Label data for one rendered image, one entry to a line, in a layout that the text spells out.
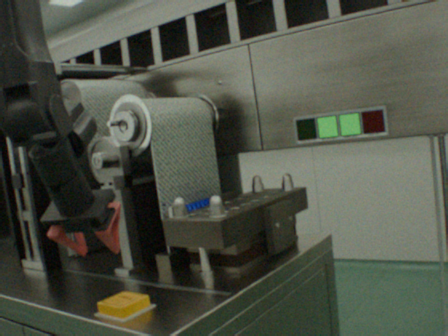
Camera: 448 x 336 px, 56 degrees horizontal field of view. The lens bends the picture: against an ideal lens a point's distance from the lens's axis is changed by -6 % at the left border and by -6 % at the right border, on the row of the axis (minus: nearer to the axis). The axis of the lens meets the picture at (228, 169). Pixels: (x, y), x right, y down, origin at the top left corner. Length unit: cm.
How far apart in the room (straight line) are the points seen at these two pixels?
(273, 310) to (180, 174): 40
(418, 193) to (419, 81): 249
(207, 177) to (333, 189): 260
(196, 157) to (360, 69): 47
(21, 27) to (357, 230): 337
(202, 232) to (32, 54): 52
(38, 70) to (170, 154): 57
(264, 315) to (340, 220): 285
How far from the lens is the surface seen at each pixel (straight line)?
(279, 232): 107
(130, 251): 111
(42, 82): 59
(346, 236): 378
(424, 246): 362
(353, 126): 113
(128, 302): 84
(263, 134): 124
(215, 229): 92
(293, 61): 120
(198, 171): 116
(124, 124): 108
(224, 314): 83
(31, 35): 61
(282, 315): 103
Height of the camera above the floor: 120
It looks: 4 degrees down
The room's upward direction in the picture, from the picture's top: 7 degrees counter-clockwise
